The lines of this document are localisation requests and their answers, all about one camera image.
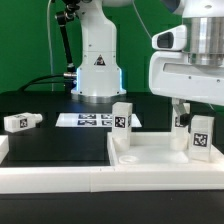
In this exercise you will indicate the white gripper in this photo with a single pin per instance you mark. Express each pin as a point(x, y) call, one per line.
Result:
point(171, 75)

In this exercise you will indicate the white square tabletop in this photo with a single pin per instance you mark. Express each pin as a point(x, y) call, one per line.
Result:
point(147, 148)

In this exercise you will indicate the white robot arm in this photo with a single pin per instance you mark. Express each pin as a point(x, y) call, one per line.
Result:
point(200, 36)

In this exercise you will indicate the white sheet with tags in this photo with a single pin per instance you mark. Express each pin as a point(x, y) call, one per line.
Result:
point(84, 120)

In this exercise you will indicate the white obstacle fence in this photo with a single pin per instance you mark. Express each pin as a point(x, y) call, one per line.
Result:
point(111, 178)

